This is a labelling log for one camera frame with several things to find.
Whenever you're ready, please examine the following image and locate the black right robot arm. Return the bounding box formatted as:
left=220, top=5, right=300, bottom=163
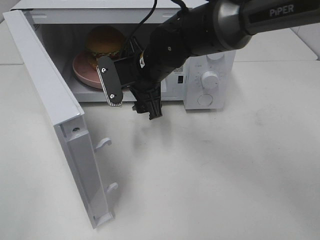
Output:
left=97, top=0, right=320, bottom=119

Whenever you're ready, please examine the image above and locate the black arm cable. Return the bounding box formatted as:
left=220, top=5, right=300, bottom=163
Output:
left=122, top=0, right=191, bottom=58

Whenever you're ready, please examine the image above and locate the round white door button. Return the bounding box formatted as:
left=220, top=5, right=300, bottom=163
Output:
left=197, top=94, right=214, bottom=107

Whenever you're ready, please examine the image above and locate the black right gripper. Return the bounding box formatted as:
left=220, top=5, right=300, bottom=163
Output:
left=97, top=36, right=162, bottom=120

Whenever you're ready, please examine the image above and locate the burger with lettuce and cheese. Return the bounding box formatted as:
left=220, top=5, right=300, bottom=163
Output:
left=84, top=25, right=126, bottom=70

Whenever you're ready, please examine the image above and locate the white microwave oven body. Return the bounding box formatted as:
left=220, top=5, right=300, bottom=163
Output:
left=3, top=0, right=236, bottom=110

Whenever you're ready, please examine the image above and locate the lower white timer knob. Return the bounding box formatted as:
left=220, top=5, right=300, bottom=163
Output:
left=200, top=71, right=219, bottom=90

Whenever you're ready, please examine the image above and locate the upper white power knob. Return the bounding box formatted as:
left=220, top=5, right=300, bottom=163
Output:
left=206, top=52, right=224, bottom=61

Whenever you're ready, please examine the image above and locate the pink round plate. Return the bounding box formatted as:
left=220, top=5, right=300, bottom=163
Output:
left=72, top=51, right=102, bottom=90

